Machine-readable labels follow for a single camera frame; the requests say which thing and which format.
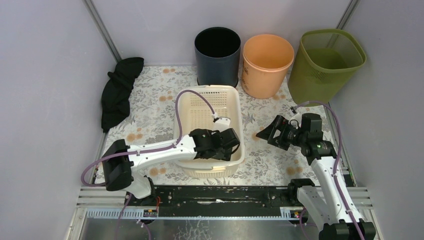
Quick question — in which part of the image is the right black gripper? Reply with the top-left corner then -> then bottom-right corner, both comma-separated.
255,114 -> 307,151

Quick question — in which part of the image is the cream perforated large basket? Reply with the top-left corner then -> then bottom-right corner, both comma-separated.
173,85 -> 245,179

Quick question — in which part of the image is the white slotted basket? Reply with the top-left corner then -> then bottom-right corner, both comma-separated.
178,86 -> 242,137

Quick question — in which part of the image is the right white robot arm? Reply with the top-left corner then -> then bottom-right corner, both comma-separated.
256,113 -> 377,240

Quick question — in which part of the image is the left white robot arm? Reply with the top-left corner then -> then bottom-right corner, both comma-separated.
102,128 -> 241,206

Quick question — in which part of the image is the orange round bin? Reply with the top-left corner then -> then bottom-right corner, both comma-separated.
241,34 -> 295,99

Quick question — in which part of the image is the floral patterned table mat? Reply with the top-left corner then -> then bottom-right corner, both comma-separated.
105,66 -> 318,186

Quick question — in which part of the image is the green mesh waste bin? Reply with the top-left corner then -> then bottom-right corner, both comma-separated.
287,28 -> 367,106

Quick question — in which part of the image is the dark blue round bin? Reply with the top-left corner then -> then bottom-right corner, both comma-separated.
194,27 -> 241,88

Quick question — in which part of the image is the black cloth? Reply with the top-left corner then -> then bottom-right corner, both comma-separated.
101,57 -> 145,133

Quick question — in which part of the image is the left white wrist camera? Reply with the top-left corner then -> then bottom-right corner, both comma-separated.
212,117 -> 231,132

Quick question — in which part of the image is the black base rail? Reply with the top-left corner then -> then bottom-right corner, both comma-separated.
129,185 -> 304,220

